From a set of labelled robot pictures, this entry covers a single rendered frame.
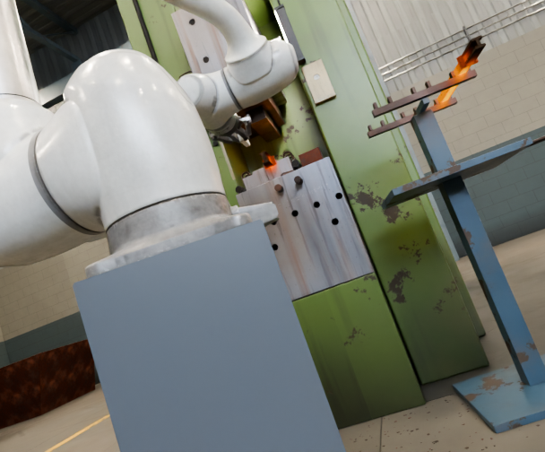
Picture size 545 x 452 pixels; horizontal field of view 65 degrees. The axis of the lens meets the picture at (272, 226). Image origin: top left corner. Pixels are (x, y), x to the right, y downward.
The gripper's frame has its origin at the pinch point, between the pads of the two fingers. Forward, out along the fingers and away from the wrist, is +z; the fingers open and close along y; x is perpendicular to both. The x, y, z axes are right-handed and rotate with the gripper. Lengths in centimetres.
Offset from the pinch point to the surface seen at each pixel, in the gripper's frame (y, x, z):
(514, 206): 256, -51, 623
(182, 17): -13, 73, 35
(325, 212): 13.7, -26.8, 29.2
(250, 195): -10.4, -10.2, 29.1
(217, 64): -6, 47, 35
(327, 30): 40, 47, 49
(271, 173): -1.1, -4.0, 35.1
